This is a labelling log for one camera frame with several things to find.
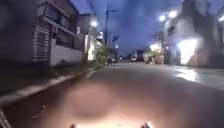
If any pale kerb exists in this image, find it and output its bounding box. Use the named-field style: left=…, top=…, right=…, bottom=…
left=0, top=64, right=105, bottom=108

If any dark verge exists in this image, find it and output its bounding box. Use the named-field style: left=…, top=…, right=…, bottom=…
left=0, top=62, right=98, bottom=97

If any large building with lit doorway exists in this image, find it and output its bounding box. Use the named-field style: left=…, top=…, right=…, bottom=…
left=162, top=0, right=224, bottom=69

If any building with white wall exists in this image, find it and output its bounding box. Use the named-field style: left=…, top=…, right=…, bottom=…
left=0, top=0, right=85, bottom=68

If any lit pale building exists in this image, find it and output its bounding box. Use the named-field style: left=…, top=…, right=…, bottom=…
left=78, top=13, right=105, bottom=63

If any vehicle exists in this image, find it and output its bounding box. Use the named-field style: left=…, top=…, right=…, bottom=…
left=130, top=49, right=145, bottom=63

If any dark wet asphalt road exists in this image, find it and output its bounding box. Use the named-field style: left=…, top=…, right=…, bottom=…
left=0, top=61, right=224, bottom=128

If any green bush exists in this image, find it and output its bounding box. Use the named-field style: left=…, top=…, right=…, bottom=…
left=94, top=45, right=114, bottom=66

